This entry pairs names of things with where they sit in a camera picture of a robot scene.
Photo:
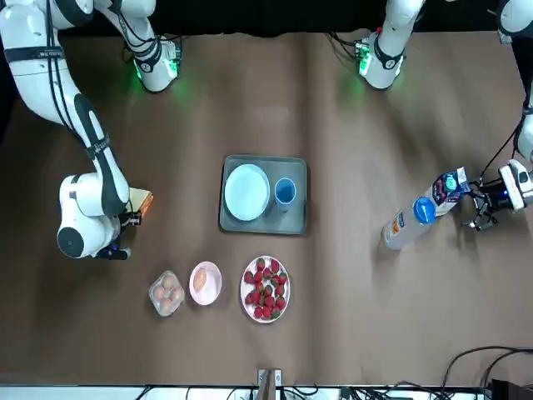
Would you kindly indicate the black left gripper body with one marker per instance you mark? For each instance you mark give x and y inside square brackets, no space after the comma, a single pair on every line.
[497,196]

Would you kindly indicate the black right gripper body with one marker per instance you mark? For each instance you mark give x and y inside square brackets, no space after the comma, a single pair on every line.
[114,253]

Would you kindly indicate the triangular sandwich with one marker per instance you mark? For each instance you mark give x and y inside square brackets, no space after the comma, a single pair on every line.
[143,200]

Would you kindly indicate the milk carton with green cap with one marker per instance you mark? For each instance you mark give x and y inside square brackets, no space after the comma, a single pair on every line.
[447,193]

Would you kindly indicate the pale blue plate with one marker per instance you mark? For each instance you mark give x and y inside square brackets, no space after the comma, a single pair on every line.
[245,191]

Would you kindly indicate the white strawberry plate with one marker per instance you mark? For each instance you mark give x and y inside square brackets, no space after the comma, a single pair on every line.
[249,312]

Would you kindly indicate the blue cup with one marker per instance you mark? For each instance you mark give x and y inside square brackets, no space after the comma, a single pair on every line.
[285,192]

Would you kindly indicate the grey-green serving tray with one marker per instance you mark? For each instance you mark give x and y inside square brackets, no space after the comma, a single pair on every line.
[297,225]

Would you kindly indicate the brown egg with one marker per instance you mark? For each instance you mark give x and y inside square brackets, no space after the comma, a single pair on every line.
[167,305]
[177,295]
[168,283]
[159,294]

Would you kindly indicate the clear plastic egg box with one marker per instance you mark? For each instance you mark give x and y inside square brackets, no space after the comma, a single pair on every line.
[165,313]

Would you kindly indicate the clear bottle with blue cap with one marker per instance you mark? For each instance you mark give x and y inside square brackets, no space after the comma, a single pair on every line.
[401,229]

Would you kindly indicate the pale orange egg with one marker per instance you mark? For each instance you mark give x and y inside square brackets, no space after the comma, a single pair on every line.
[200,280]

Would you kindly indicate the red strawberry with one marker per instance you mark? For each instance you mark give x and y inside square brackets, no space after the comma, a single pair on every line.
[260,264]
[258,296]
[259,311]
[250,298]
[248,277]
[275,311]
[281,303]
[267,273]
[258,285]
[283,278]
[275,265]
[269,301]

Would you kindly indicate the black box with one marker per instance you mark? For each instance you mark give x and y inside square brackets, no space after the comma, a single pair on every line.
[512,391]

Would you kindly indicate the black backdrop curtain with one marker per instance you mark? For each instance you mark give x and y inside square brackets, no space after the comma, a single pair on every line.
[270,16]

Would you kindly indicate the aluminium profile post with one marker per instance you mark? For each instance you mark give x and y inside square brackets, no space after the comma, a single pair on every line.
[268,385]

